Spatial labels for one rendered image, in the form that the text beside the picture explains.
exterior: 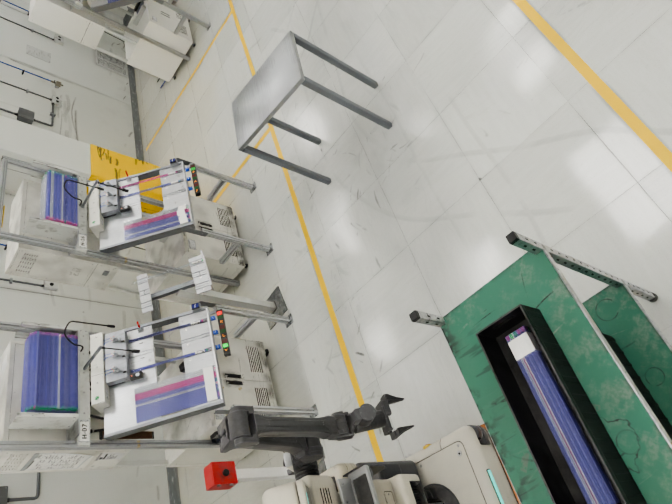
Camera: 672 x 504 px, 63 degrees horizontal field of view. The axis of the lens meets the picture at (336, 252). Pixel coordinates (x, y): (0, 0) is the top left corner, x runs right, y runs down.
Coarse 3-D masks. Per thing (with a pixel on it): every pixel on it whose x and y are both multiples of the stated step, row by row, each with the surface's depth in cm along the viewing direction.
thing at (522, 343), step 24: (528, 336) 161; (528, 360) 159; (528, 384) 158; (552, 384) 152; (552, 408) 151; (552, 432) 149; (576, 432) 145; (576, 456) 143; (576, 480) 142; (600, 480) 138
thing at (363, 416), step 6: (360, 408) 175; (366, 408) 176; (372, 408) 176; (348, 414) 180; (354, 414) 175; (360, 414) 174; (366, 414) 174; (372, 414) 175; (348, 420) 180; (354, 420) 175; (360, 420) 175; (366, 420) 173; (372, 420) 175; (348, 426) 181; (354, 426) 176; (366, 426) 178; (342, 438) 178; (348, 438) 179
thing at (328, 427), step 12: (240, 408) 158; (252, 408) 160; (252, 420) 158; (264, 420) 159; (276, 420) 162; (288, 420) 165; (300, 420) 168; (312, 420) 171; (324, 420) 174; (336, 420) 179; (252, 432) 157; (264, 432) 158; (276, 432) 161; (288, 432) 164; (300, 432) 167; (312, 432) 170; (324, 432) 172; (336, 432) 174; (348, 432) 177; (240, 444) 152; (252, 444) 155
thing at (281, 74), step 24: (288, 48) 344; (312, 48) 358; (264, 72) 361; (288, 72) 337; (360, 72) 387; (240, 96) 380; (264, 96) 354; (288, 96) 335; (336, 96) 343; (240, 120) 372; (264, 120) 348; (384, 120) 372; (240, 144) 364; (288, 168) 391
